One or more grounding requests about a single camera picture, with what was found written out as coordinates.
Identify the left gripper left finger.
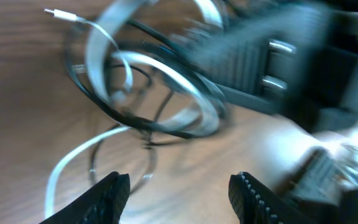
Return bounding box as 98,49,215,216
40,172,130,224

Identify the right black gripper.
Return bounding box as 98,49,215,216
172,2,347,119

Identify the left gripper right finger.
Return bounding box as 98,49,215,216
228,172,314,224

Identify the white usb cable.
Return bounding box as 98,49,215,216
43,0,229,218

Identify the black usb cable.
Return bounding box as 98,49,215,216
63,18,229,194

